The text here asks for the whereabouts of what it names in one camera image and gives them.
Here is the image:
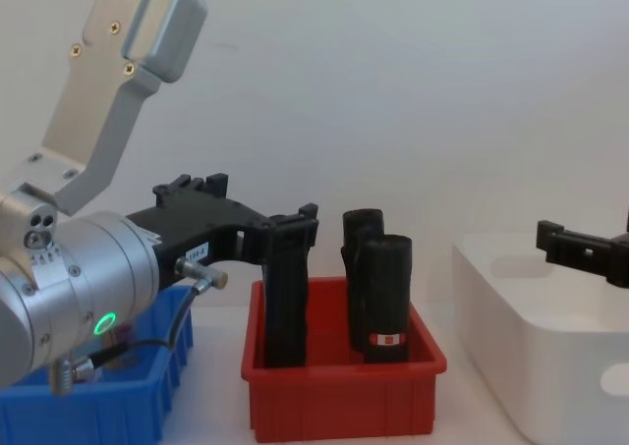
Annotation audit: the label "red plastic bin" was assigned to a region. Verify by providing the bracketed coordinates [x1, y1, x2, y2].
[240, 276, 449, 437]

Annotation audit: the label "blue plastic bin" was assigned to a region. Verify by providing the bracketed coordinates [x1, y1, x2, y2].
[0, 283, 196, 445]

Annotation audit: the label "thin dark cable silver plugs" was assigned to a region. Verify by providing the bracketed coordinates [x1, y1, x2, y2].
[50, 259, 230, 397]

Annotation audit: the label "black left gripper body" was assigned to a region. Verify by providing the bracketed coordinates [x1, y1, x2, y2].
[125, 189, 276, 290]

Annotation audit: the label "white plastic bin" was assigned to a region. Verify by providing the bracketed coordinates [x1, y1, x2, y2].
[450, 230, 629, 445]

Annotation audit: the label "black roll with red label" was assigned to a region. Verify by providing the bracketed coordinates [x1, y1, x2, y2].
[360, 234, 414, 365]

